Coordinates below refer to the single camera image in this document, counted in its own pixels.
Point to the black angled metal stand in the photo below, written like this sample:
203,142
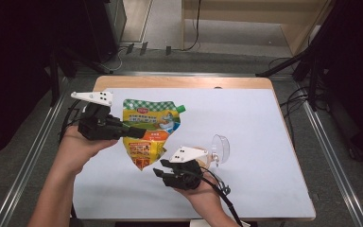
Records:
55,75

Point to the white table mat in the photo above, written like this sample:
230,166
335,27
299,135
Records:
249,126

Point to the small dark knob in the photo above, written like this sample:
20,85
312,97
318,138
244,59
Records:
218,87

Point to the yellow spouted food pouch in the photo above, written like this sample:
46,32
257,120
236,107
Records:
151,116

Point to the light wooden shelf unit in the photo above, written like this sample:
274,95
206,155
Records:
249,19

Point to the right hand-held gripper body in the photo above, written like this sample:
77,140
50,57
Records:
182,176

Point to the aluminium floor rail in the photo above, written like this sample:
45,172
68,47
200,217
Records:
331,151
28,164

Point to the black metal tripod stand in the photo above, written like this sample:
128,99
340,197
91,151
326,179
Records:
312,50

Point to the person's left hand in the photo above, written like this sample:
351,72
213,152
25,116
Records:
75,148

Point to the black floor bracket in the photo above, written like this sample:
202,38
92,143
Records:
129,48
144,48
168,50

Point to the black cabinet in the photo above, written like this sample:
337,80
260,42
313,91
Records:
107,28

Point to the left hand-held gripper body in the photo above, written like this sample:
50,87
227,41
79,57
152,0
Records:
96,126

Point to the white paper sheet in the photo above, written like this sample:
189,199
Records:
198,223

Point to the person's right hand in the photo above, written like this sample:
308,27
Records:
204,194

